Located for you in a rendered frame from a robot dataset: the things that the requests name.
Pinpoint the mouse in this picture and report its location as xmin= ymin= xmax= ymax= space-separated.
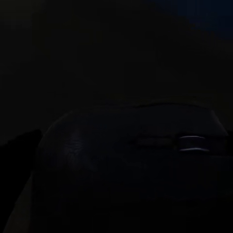
xmin=33 ymin=98 xmax=233 ymax=233

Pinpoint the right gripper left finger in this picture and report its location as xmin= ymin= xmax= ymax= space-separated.
xmin=0 ymin=129 xmax=42 ymax=233

